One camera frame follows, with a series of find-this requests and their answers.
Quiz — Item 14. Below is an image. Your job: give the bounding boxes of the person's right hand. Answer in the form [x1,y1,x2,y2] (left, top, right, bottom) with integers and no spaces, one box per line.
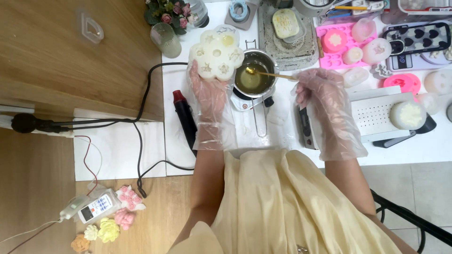
[291,68,351,123]

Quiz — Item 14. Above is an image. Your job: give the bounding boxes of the person's left hand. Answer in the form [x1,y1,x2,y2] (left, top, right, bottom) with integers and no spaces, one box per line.
[189,60,231,123]

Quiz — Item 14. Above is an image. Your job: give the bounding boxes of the gold long-handled spoon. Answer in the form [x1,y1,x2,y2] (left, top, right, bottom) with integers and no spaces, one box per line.
[246,67,299,80]

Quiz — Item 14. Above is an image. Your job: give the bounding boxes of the white flower-shaped silicone mold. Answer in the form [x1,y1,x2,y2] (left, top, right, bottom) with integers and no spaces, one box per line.
[189,25,245,82]

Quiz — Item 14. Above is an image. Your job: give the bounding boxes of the pink silicone mold sheet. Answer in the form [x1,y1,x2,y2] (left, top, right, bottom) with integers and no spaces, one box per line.
[315,22,379,70]

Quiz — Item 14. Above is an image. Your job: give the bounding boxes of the translucent oval silicone mold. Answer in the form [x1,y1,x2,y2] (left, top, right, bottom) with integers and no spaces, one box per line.
[342,67,370,88]

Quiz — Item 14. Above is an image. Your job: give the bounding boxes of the pink round mold white centre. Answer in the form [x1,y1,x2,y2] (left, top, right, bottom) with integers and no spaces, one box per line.
[321,28,348,54]

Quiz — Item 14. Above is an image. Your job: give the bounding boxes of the small white round mold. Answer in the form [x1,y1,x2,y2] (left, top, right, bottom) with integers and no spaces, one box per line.
[341,46,364,65]

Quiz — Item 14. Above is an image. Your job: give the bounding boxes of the small white electric stove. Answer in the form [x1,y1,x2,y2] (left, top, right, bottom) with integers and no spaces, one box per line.
[230,86,276,112]

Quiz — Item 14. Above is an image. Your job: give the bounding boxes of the pale yellow square soap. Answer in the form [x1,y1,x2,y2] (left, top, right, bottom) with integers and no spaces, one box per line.
[271,8,300,40]

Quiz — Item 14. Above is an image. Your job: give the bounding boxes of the white perforated flat device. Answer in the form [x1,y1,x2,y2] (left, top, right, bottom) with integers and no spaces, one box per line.
[347,86,418,144]

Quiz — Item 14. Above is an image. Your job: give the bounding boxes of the small clear flower mold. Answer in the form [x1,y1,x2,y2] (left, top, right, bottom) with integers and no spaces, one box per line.
[370,63,393,80]

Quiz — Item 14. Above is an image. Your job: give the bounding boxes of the large white round silicone mold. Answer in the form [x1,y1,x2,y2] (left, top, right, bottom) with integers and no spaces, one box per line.
[362,38,392,65]

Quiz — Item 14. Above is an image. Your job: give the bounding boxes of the grey round container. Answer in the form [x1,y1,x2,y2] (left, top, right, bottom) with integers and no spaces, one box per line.
[293,0,337,18]

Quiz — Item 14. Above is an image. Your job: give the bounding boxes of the translucent dome silicone mold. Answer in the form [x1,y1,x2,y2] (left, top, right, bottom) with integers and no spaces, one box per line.
[351,18,376,43]

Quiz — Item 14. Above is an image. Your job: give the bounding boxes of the tray of craft tools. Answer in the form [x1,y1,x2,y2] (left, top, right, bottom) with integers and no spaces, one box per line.
[315,0,390,26]

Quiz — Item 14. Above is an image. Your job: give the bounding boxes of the pink flat silicone mold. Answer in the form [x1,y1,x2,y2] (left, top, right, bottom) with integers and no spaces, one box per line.
[383,73,422,96]

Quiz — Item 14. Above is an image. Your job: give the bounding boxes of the white round flower mold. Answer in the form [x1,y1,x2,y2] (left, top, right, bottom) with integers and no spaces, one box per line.
[389,101,427,131]

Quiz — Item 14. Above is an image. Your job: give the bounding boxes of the person's cream dress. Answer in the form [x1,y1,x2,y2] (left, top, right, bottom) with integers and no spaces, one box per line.
[167,148,403,254]

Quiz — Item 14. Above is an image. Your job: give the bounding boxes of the black heat gun red tip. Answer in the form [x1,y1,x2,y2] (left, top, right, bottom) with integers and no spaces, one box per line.
[172,90,198,158]

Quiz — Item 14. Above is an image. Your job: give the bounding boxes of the small translucent round mold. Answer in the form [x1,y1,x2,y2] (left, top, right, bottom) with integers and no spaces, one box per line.
[416,92,440,115]

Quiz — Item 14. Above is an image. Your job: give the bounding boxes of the heart-pattern phone case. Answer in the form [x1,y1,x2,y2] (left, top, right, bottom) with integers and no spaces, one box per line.
[382,22,452,56]

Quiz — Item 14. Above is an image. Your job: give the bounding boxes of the black device stand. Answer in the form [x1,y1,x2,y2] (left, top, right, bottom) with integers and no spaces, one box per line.
[372,113,438,149]

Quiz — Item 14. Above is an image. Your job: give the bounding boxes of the clear plastic bottle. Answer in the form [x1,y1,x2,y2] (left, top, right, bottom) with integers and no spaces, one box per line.
[186,0,210,28]

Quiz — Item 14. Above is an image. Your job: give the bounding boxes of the white round mold with holes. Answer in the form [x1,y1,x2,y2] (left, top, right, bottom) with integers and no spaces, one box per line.
[423,68,452,96]

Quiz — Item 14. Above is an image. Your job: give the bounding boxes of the clear plastic storage box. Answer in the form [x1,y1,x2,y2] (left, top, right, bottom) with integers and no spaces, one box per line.
[398,0,452,17]

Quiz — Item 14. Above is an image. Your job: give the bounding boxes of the frosted glass cup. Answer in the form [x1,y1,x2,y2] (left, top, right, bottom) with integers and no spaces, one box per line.
[150,23,183,59]

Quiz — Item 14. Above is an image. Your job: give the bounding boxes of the pink rose bouquet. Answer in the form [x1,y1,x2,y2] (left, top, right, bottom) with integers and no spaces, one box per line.
[144,0,193,35]

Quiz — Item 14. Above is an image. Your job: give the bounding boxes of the white paper sheet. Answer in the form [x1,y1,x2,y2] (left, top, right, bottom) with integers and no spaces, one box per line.
[73,118,167,182]

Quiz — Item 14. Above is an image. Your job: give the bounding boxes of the pink and white rose soap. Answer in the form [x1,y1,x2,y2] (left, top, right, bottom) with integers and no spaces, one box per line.
[115,185,146,212]

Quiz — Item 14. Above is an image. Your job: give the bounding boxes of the pink flower soap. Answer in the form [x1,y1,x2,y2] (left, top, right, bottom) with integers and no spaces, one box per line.
[113,208,137,231]

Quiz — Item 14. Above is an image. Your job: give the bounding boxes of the clear plastic mold piece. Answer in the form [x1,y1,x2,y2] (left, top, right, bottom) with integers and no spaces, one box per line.
[80,12,105,45]

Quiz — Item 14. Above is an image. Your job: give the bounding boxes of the white remote control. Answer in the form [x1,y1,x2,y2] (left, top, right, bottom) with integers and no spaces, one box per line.
[77,193,114,225]

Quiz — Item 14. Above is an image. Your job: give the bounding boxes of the yellow flower soap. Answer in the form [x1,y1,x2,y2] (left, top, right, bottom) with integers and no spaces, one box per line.
[97,217,121,243]

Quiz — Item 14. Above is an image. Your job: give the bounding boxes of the small white flower soap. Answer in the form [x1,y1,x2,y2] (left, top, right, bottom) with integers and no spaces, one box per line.
[83,224,100,241]

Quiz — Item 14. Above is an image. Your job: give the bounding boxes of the white power adapter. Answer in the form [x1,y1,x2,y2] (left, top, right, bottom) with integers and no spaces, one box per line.
[59,195,91,222]

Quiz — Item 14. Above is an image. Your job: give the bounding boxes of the orange flower soap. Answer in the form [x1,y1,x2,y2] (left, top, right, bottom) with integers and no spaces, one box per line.
[70,234,91,253]

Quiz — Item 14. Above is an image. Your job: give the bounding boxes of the black plug in socket strip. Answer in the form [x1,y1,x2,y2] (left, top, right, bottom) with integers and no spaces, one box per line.
[11,113,71,135]

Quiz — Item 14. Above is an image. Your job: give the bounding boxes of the steel melting pot with handle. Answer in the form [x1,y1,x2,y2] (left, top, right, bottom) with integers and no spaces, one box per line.
[233,40,280,138]

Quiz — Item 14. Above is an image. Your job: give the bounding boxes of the blue ring on grey holder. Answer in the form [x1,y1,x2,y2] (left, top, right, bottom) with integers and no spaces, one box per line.
[225,0,259,31]

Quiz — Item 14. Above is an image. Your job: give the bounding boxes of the black chair frame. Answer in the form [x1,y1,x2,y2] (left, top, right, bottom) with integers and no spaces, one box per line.
[370,189,452,254]

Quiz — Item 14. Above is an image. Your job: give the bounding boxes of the black power cable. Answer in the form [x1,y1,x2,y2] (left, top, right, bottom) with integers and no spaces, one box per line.
[53,62,195,199]

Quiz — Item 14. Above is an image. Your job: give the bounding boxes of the thin red wire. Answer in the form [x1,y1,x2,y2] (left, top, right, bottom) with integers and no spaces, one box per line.
[7,135,99,254]

